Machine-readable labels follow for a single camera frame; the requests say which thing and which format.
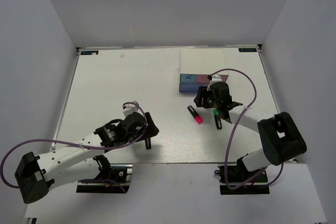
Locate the right corner label sticker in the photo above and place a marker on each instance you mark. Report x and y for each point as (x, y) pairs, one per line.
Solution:
(247, 50)

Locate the small light blue drawer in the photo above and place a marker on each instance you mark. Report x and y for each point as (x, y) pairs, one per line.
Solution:
(188, 78)

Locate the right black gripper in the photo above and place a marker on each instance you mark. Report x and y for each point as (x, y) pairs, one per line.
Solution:
(203, 90)

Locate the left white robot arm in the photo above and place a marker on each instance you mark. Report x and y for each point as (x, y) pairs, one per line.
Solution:
(36, 175)

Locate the green cap highlighter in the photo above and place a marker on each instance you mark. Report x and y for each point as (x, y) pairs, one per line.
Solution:
(217, 119)

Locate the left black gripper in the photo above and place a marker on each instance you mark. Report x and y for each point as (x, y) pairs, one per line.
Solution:
(151, 129)

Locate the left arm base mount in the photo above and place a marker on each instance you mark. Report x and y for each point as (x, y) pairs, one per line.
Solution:
(115, 180)

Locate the pink drawer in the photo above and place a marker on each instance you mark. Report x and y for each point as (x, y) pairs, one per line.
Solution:
(203, 78)

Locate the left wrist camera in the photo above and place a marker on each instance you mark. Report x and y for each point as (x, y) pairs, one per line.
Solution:
(129, 108)

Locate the orange cap highlighter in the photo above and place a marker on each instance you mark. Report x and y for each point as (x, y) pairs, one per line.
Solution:
(148, 143)

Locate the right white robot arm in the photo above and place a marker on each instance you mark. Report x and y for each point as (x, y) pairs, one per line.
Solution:
(280, 138)

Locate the wide blue bottom drawer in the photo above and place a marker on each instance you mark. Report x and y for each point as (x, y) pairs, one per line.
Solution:
(189, 87)

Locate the left corner label sticker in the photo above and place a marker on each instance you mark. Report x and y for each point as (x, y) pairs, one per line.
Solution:
(89, 52)

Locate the corner label sticker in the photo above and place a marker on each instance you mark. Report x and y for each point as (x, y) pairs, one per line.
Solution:
(247, 50)
(89, 52)

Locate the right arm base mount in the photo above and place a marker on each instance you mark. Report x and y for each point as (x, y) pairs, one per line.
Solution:
(258, 186)

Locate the pink cap highlighter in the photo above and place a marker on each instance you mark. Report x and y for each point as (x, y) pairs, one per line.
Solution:
(195, 115)

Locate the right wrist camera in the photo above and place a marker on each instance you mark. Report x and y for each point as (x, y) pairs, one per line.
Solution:
(213, 78)

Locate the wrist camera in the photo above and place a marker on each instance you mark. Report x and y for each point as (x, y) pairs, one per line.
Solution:
(129, 108)
(213, 78)

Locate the white drawer organizer box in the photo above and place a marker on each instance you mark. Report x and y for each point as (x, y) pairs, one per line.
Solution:
(201, 60)

